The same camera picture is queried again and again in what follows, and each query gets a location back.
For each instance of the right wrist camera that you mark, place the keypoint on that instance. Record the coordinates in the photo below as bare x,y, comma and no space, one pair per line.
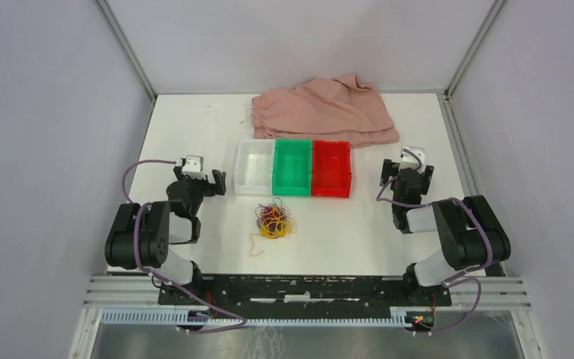
412,157

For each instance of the white drawstring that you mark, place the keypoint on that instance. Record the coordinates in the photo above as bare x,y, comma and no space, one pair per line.
249,110

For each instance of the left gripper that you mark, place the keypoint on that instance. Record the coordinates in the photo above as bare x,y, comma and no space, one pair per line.
205,182

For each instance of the pink cloth shorts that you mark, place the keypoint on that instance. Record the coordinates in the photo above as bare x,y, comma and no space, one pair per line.
340,109

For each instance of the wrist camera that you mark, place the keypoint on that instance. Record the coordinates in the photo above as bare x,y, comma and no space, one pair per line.
193,167
412,157

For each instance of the white cable duct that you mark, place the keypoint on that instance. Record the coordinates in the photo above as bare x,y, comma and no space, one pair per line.
187,318

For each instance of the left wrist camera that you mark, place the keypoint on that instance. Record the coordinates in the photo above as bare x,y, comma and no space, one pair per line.
193,167

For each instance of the green plastic bin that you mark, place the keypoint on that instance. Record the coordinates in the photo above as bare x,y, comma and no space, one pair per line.
292,170

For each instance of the red plastic bin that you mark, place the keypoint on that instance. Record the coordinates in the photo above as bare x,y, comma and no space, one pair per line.
331,169

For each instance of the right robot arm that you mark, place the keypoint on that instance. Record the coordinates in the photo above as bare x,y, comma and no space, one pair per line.
471,238

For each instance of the white plastic bin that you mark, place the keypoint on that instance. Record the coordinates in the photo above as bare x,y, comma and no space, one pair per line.
254,166

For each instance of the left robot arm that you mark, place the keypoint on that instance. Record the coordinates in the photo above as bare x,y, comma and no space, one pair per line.
139,237

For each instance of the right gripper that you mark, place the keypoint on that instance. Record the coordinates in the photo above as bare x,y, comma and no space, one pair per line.
386,171

